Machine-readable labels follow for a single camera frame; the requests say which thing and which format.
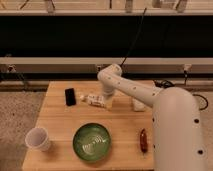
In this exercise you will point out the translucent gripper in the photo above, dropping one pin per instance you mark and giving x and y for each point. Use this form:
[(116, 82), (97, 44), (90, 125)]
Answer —
[(108, 101)]

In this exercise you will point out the clear plastic bottle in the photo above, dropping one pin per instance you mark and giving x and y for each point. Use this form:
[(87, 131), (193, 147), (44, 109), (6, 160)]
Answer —
[(94, 100)]

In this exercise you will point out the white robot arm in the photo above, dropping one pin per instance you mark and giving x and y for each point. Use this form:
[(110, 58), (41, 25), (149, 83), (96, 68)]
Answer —
[(177, 130)]

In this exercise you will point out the black smartphone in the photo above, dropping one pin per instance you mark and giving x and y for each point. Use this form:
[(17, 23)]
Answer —
[(70, 97)]

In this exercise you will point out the green glass bowl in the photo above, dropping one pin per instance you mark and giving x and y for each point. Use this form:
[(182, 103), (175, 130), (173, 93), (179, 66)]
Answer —
[(91, 142)]

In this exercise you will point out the brown sausage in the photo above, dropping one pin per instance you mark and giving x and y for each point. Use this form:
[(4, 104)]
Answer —
[(143, 141)]

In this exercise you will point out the white paper cup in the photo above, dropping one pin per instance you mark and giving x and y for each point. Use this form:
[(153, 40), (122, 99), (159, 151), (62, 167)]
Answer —
[(38, 138)]

